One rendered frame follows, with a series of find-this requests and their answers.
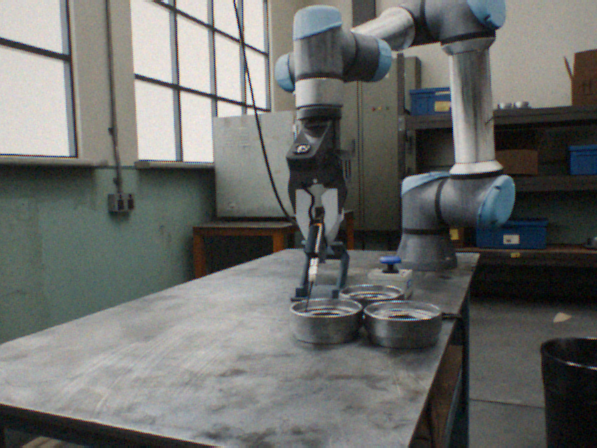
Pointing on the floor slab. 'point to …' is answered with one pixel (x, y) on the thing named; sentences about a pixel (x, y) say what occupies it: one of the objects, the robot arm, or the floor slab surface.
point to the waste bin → (588, 392)
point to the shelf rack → (559, 253)
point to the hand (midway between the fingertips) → (318, 238)
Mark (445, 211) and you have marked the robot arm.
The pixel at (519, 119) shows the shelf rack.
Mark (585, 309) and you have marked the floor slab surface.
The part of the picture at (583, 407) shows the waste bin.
